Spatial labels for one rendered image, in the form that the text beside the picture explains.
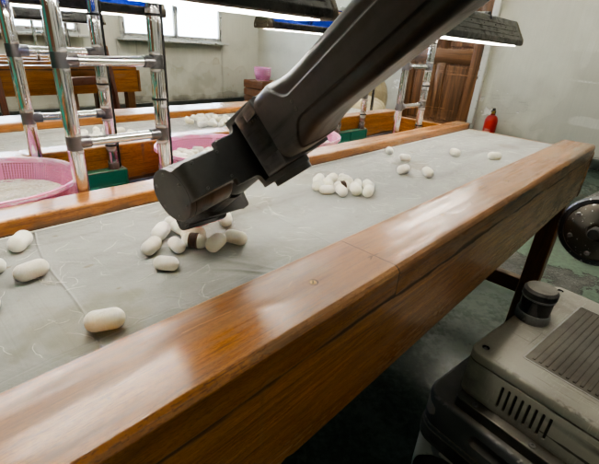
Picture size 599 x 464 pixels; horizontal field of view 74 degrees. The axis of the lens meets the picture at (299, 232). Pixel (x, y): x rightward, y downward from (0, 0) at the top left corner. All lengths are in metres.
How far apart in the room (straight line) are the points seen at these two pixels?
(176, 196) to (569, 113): 4.95
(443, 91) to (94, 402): 5.35
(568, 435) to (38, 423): 0.79
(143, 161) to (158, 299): 0.65
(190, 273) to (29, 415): 0.24
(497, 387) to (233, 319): 0.64
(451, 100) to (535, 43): 1.00
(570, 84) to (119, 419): 5.09
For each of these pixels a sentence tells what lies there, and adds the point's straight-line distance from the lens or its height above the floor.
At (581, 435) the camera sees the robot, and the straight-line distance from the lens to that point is 0.89.
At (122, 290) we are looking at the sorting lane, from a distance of 0.49.
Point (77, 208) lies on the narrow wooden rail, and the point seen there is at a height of 0.76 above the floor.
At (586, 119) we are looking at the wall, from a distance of 5.18.
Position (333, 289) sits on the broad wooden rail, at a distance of 0.44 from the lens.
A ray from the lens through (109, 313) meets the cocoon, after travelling 0.43.
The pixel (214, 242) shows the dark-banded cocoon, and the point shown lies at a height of 0.76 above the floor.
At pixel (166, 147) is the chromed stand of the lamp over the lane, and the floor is 0.82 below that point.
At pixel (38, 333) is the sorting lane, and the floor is 0.74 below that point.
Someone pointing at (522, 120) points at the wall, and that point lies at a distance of 5.29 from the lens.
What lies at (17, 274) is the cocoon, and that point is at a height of 0.75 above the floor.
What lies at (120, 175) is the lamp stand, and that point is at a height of 0.70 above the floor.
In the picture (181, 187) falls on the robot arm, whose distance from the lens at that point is 0.40.
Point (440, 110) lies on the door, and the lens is 5.52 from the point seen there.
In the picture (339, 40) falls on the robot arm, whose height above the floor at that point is 1.01.
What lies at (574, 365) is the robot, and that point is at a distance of 0.97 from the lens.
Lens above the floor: 1.00
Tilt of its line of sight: 25 degrees down
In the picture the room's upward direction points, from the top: 4 degrees clockwise
